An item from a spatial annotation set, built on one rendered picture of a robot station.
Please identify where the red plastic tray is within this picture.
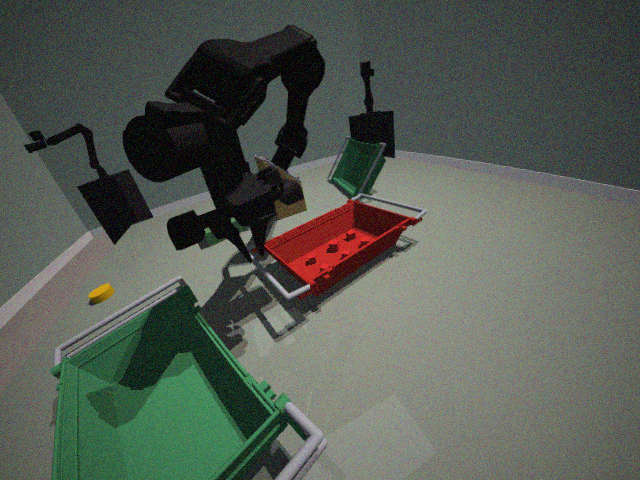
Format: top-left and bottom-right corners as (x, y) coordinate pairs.
(264, 199), (423, 299)

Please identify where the green rectangular block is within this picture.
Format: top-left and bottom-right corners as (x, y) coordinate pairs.
(203, 217), (248, 247)

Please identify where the yellow short cylinder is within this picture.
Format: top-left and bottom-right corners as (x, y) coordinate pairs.
(88, 283), (115, 304)

